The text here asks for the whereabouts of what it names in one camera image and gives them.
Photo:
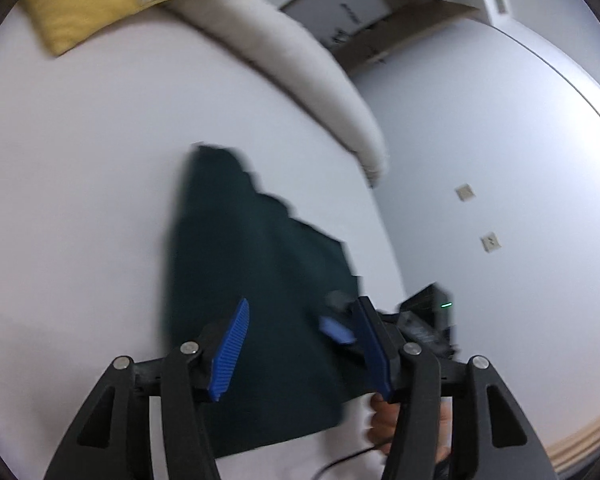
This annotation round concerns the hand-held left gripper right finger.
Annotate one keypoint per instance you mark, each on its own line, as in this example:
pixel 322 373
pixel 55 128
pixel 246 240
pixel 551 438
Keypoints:
pixel 375 350

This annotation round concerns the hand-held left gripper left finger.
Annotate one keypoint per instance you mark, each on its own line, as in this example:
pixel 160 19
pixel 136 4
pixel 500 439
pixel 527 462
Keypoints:
pixel 230 350

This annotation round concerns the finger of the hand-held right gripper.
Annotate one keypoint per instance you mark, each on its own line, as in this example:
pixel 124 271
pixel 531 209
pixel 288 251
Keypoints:
pixel 337 331
pixel 339 302

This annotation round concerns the dark green sweater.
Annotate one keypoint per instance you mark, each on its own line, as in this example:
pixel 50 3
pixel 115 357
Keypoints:
pixel 260 270

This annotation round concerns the person's right hand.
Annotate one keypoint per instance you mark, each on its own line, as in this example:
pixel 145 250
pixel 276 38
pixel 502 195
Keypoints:
pixel 382 422

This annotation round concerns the beige rolled duvet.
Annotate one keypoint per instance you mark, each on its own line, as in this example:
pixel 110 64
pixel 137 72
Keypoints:
pixel 305 75

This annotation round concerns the brown room door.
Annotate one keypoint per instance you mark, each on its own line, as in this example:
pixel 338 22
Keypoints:
pixel 415 30

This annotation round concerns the yellow patterned pillow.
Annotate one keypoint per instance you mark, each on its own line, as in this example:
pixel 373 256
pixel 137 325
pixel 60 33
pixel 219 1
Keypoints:
pixel 105 0

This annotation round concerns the beige wall socket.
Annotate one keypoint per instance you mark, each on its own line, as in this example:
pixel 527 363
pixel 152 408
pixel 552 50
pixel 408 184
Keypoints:
pixel 491 242
pixel 464 193

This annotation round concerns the hallway wall switches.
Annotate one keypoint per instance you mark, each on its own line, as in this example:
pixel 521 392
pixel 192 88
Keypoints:
pixel 350 12

